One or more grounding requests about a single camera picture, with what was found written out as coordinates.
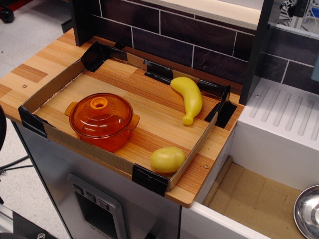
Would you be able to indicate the orange transparent pot lid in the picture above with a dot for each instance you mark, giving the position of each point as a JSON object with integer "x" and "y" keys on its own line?
{"x": 100, "y": 115}

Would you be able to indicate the orange transparent plastic pot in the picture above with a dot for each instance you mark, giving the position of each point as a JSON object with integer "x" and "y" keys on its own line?
{"x": 110, "y": 143}

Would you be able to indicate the yellow toy potato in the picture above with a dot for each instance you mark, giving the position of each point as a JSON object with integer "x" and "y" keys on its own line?
{"x": 167, "y": 159}

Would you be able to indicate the yellow toy banana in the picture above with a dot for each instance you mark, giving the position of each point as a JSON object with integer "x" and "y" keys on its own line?
{"x": 192, "y": 97}

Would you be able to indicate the silver toy dishwasher front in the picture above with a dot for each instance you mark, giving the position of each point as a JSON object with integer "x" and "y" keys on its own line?
{"x": 94, "y": 202}

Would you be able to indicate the white toy sink unit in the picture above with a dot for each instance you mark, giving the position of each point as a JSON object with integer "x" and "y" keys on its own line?
{"x": 270, "y": 158}

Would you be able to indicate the stainless steel bowl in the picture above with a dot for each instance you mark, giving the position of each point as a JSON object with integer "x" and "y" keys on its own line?
{"x": 306, "y": 212}

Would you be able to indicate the black caster wheel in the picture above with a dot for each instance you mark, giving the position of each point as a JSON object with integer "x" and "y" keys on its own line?
{"x": 6, "y": 15}

